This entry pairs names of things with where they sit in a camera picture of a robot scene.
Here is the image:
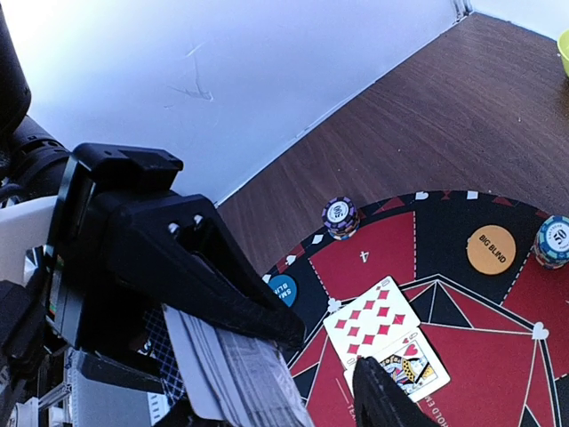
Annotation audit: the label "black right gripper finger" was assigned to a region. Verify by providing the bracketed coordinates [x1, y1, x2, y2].
[352, 357, 437, 427]

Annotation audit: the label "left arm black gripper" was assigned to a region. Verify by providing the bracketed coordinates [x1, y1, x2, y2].
[48, 143, 306, 351]

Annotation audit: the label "queen of hearts card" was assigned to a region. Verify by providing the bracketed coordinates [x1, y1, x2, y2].
[372, 327, 451, 403]

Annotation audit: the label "ten of diamonds card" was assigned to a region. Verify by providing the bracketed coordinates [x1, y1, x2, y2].
[324, 276, 421, 369]

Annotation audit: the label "blue small blind button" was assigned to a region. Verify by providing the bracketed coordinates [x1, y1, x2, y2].
[268, 274, 298, 307]

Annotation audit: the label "blue deck of cards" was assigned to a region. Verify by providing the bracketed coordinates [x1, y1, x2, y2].
[144, 307, 313, 426]

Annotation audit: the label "poker chip stack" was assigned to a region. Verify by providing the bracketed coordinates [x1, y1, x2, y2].
[533, 215, 569, 270]
[322, 197, 360, 240]

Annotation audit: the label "orange big blind button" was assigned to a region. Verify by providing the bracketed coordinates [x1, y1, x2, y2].
[466, 224, 517, 276]

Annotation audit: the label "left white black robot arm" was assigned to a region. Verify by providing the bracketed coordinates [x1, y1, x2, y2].
[1, 28, 306, 390]

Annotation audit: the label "round red black poker mat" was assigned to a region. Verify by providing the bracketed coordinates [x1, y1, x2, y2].
[264, 190, 568, 426]

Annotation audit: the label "lime green plastic bowl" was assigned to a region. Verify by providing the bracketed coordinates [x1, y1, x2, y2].
[557, 29, 569, 77]

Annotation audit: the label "left aluminium frame post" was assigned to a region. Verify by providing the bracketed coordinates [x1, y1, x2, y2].
[451, 0, 473, 22]

